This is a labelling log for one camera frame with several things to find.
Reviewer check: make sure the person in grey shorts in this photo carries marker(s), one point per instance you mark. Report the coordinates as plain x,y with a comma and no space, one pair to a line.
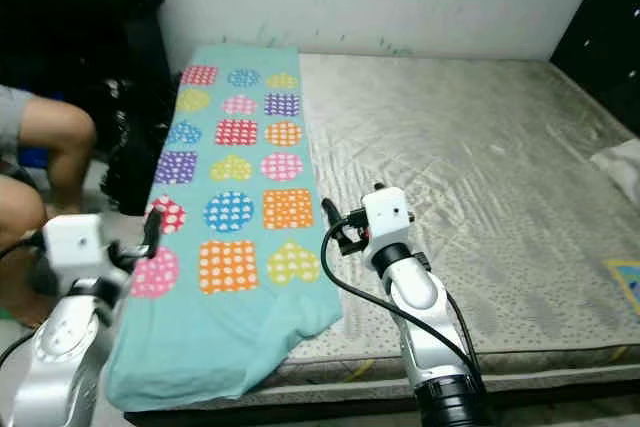
60,132

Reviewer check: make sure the black tufted headboard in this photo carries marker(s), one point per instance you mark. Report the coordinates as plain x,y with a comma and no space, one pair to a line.
605,37

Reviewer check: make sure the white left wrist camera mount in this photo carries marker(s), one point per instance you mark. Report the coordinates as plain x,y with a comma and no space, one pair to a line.
75,242

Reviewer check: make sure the white dotted quilted mattress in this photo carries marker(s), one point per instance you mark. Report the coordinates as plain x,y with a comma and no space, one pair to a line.
460,167

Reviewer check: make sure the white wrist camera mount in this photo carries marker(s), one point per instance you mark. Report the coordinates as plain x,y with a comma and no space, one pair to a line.
388,215
75,242

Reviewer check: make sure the blue plastic stool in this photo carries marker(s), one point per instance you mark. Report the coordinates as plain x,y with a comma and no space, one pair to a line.
35,157

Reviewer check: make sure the teal blanket with colourful shapes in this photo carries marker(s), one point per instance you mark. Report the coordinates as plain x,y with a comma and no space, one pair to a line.
220,347

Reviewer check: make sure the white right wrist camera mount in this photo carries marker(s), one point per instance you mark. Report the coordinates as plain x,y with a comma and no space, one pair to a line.
388,215

